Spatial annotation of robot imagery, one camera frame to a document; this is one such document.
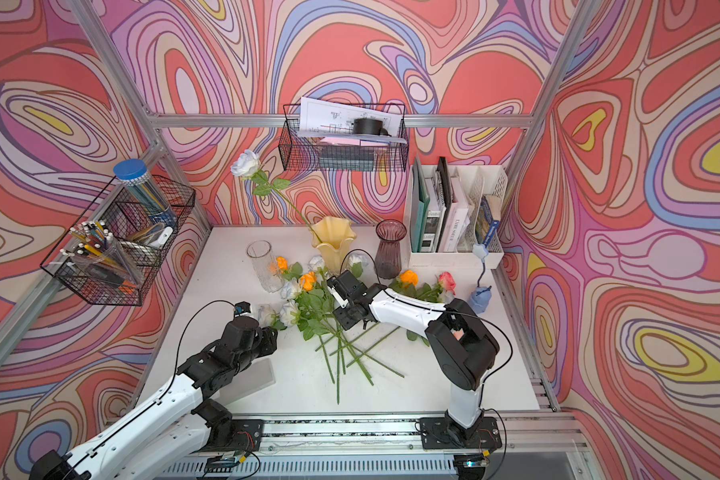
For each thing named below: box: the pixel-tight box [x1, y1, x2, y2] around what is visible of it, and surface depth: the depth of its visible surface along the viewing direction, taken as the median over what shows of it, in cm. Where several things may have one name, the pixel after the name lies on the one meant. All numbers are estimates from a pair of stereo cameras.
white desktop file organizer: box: [408, 164, 509, 270], surface depth 102 cm
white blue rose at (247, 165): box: [231, 150, 322, 244], surface depth 75 cm
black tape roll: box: [353, 118, 392, 137], surface depth 84 cm
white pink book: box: [439, 176, 468, 253], surface depth 95 cm
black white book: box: [431, 156, 453, 253], surface depth 97 cm
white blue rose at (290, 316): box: [280, 300, 335, 385], surface depth 91 cm
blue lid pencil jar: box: [113, 159, 178, 229], surface depth 75 cm
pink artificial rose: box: [438, 271, 457, 295], surface depth 100 cm
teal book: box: [410, 155, 430, 253], surface depth 93 cm
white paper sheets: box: [296, 97, 408, 144], surface depth 87 cm
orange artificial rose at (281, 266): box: [269, 256, 303, 283], surface depth 107 cm
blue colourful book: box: [475, 195, 501, 245], surface depth 104 cm
